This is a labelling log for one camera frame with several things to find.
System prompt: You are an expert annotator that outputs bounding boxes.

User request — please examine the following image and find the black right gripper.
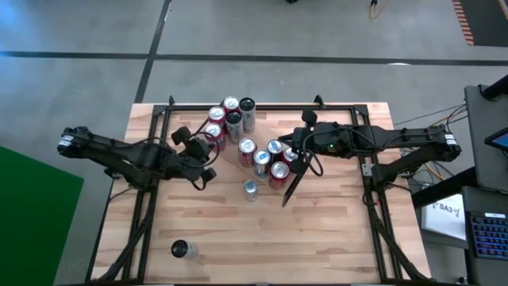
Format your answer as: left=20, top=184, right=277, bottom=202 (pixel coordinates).
left=278, top=122, right=360, bottom=176

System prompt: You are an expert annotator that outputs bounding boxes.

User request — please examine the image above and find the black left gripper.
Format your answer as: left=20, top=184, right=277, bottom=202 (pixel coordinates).
left=174, top=134, right=222, bottom=184

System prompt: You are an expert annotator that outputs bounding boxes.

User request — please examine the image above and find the red Coca-Cola can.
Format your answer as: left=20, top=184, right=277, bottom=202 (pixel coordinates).
left=237, top=137, right=258, bottom=168
left=268, top=160, right=291, bottom=190
left=282, top=146, right=299, bottom=172

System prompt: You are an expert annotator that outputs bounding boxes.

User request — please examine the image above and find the red Fanta strawberry can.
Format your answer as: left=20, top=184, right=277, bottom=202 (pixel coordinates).
left=204, top=122, right=228, bottom=153
left=208, top=105, right=227, bottom=125
left=221, top=95, right=241, bottom=114

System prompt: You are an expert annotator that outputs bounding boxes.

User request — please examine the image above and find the blue silver Red Bull can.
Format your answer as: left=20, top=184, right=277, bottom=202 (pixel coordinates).
left=266, top=138, right=284, bottom=164
left=242, top=179, right=260, bottom=203
left=252, top=149, right=272, bottom=179

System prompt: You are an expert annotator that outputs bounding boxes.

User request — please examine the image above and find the white Celsius peach can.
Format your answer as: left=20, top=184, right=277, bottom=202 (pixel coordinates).
left=225, top=110, right=245, bottom=145

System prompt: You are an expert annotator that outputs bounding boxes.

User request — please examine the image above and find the white Celsius palm can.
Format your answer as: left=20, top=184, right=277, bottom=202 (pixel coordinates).
left=171, top=239, right=199, bottom=260
left=238, top=97, right=257, bottom=134

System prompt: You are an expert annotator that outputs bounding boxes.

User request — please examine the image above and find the black desk support bar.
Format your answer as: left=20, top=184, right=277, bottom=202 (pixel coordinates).
left=410, top=166, right=477, bottom=208

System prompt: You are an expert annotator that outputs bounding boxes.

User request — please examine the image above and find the white SA3 paper sign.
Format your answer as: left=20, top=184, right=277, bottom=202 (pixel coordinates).
left=420, top=193, right=468, bottom=242

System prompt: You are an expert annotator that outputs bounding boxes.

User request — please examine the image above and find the grey side desk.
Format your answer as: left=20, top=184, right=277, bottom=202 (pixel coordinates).
left=461, top=185, right=508, bottom=286
left=463, top=83, right=508, bottom=194

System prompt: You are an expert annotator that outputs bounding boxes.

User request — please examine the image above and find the green floor mat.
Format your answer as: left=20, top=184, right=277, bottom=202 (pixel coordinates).
left=0, top=145, right=85, bottom=286

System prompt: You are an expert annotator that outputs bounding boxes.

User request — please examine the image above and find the monitor with blue screen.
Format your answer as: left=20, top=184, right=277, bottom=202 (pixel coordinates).
left=483, top=126, right=508, bottom=153

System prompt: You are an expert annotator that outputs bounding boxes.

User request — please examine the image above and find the backlit black keyboard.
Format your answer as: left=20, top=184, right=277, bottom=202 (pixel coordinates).
left=469, top=211, right=508, bottom=261

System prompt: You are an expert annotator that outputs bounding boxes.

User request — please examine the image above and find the black hazard-striped floor mat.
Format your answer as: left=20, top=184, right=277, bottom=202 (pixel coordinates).
left=452, top=0, right=508, bottom=48

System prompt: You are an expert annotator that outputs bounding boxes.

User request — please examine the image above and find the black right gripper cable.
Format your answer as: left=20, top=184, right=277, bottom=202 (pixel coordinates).
left=302, top=129, right=325, bottom=178

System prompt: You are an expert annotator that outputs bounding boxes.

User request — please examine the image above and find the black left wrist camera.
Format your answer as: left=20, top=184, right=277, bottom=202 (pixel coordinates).
left=171, top=126, right=191, bottom=146

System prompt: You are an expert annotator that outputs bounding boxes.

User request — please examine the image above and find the wooden shelf with black frame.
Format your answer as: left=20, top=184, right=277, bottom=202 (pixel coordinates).
left=193, top=99, right=315, bottom=208

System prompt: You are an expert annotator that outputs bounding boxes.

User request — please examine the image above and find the black aluminium rig frame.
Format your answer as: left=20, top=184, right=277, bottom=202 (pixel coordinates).
left=85, top=95, right=429, bottom=286

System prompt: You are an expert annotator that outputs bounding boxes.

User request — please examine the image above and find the black floor cable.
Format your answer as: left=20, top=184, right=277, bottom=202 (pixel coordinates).
left=394, top=102, right=468, bottom=128

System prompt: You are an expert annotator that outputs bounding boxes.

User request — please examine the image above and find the yellow floor cable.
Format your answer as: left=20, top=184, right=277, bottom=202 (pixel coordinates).
left=369, top=0, right=389, bottom=20

